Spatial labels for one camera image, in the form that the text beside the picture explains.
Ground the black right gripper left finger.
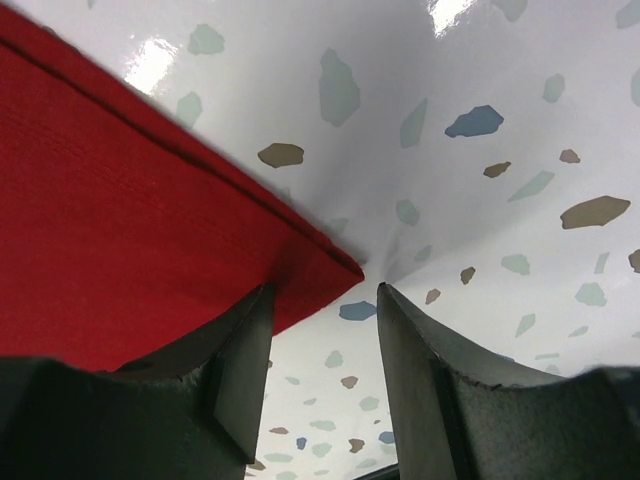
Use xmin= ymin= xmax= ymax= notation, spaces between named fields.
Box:
xmin=1 ymin=284 xmax=276 ymax=479

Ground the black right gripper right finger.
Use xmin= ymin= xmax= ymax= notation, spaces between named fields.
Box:
xmin=377 ymin=283 xmax=639 ymax=479

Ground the red t shirt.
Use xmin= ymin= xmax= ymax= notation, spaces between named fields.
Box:
xmin=1 ymin=7 xmax=364 ymax=370

